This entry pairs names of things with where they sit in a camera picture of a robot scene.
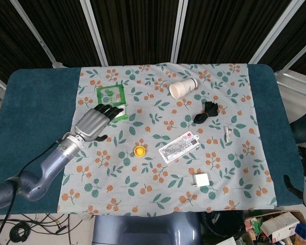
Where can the teal table cover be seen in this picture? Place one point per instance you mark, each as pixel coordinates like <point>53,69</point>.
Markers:
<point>38,102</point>

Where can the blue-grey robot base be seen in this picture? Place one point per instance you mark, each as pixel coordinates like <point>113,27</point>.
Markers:
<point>145,229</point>

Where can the yellow bottle cap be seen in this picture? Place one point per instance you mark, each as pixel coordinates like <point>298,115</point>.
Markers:
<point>135,153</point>

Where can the packaged ruler set card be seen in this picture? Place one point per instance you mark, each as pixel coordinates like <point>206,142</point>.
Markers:
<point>179,146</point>

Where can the black sock bundle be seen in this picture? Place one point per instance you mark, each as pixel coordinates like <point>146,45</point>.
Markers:
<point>210,108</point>

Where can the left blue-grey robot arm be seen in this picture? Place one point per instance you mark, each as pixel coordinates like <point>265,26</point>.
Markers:
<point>48,168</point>

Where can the aluminium frame post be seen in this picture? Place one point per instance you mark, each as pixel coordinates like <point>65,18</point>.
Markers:
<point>94,30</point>
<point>275,30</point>
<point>38,35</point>
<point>179,30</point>

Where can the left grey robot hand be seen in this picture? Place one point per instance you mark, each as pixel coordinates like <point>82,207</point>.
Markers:
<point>91,123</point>

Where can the black rubbish bag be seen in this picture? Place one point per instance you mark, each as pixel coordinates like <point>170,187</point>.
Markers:
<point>224,224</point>

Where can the white carton with red mark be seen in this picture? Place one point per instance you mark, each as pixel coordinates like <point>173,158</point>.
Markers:
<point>279,225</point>

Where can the white plastic bottle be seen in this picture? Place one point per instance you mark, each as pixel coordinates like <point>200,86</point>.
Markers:
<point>181,88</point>

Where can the cardboard box of clutter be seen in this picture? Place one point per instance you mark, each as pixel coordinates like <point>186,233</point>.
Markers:
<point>252,229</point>

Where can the floral grey tablecloth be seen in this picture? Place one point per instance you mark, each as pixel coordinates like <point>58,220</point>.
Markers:
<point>168,114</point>

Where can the green-edged tissue packet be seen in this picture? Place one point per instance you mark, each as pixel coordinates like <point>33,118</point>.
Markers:
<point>112,94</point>

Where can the white power adapter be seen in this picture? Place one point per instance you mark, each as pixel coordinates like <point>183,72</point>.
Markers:
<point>202,179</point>

